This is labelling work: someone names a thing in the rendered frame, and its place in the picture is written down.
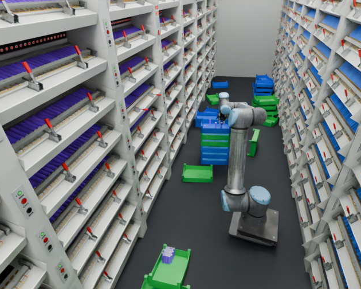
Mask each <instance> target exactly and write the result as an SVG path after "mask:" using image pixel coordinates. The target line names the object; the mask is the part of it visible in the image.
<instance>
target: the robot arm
mask: <svg viewBox="0 0 361 289"><path fill-rule="evenodd" d="M218 109H219V111H220V112H219V113H218V115H217V119H218V122H219V124H221V120H223V122H222V124H225V121H226V118H227V114H229V122H228V124H229V126H231V134H230V151H229V169H228V178H227V185H226V186H225V188H224V190H222V191H221V204H222V209H223V210H224V211H227V212H241V217H242V219H243V221H244V222H245V223H246V224H248V225H249V226H252V227H256V228H258V227H261V226H263V225H265V223H266V220H267V216H266V211H267V209H268V206H269V203H270V193H269V192H268V191H267V190H266V189H265V188H263V187H261V186H253V187H252V188H251V189H250V190H246V189H245V188H244V187H243V185H244V172H245V158H246V145H247V137H248V129H249V126H259V125H261V124H263V123H264V122H265V121H266V119H267V113H266V111H265V110H264V109H263V108H261V107H256V108H254V107H252V106H249V105H248V104H247V103H246V102H229V94H228V93H226V92H222V93H220V94H219V99H218Z"/></svg>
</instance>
